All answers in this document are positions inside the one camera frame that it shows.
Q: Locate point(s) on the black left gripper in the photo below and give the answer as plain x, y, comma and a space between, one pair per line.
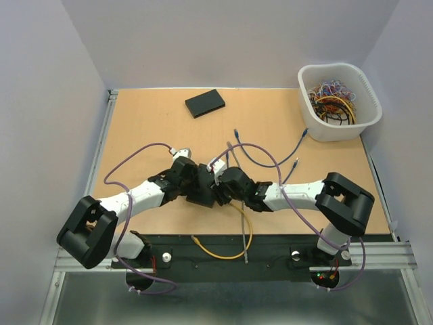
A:
194, 182

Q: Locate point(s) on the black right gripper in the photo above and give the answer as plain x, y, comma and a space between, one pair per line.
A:
218, 197

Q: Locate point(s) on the black network switch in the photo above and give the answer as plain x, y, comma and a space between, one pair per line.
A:
205, 103
201, 192

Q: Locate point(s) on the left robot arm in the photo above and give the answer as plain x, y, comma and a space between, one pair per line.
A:
88, 232

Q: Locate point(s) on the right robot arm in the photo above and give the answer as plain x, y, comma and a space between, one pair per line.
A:
344, 204

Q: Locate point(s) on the white plastic bin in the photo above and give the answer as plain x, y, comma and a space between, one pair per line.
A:
337, 101

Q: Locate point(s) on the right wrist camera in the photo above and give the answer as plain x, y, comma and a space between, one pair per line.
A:
217, 164

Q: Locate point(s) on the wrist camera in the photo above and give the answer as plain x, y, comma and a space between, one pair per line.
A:
183, 152
217, 164

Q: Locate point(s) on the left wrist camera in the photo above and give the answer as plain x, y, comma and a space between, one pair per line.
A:
183, 152

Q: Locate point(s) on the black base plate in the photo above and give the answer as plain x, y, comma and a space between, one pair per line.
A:
220, 258

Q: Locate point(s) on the aluminium rail frame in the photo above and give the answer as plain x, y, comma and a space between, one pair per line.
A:
386, 290

